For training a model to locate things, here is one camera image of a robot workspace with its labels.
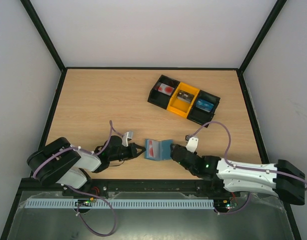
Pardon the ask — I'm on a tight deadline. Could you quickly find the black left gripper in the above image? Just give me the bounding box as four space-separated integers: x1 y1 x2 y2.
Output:
109 143 146 162

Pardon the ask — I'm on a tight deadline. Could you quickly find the teal leather card holder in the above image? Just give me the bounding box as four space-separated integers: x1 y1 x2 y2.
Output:
144 139 173 162

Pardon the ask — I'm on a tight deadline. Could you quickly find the red white credit card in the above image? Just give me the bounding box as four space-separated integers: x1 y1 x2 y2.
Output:
146 139 159 159

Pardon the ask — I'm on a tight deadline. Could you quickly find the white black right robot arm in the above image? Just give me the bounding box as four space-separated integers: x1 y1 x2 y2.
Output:
170 144 306 206

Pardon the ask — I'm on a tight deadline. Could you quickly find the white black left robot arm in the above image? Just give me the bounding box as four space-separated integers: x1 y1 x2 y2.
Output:
26 135 146 189

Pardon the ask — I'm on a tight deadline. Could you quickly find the black VIP card stack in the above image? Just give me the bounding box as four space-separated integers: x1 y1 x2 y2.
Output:
177 90 195 104

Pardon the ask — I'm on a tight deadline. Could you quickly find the blue VIP card stack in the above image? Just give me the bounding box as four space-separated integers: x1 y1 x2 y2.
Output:
195 98 214 113

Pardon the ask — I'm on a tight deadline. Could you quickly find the red white card stack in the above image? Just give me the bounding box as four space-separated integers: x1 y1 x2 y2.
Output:
157 83 174 96

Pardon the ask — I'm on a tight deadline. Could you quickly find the yellow middle bin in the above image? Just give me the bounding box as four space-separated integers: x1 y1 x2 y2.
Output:
166 81 200 119

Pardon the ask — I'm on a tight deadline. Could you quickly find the black bin right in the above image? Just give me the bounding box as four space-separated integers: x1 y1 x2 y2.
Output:
186 90 221 125

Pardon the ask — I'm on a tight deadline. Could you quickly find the black bin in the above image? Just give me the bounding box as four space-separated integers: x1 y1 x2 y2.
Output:
147 75 180 110
186 90 221 125

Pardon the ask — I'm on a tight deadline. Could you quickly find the black bin left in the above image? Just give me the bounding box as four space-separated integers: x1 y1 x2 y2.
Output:
147 75 180 110

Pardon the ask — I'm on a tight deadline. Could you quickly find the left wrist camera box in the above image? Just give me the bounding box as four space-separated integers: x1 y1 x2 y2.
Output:
122 131 134 147

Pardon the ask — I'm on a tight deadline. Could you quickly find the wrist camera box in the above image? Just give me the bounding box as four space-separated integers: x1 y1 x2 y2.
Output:
185 135 199 153
122 131 134 147

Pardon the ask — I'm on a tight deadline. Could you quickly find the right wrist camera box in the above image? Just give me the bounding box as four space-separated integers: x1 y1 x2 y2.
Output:
185 135 199 153

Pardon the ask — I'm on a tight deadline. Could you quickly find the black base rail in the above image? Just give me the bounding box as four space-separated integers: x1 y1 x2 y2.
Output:
79 179 232 199

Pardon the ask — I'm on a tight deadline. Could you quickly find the light blue slotted cable duct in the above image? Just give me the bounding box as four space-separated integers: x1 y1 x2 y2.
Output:
24 198 214 210

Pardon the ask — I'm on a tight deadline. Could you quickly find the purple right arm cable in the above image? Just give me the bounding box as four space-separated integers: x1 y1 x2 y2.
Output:
192 121 307 216

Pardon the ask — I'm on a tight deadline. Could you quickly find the black frame post right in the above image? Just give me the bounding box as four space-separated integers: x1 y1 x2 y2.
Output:
239 0 287 73

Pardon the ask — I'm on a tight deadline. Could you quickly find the black frame post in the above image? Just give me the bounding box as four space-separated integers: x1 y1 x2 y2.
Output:
239 0 287 73
19 0 67 73

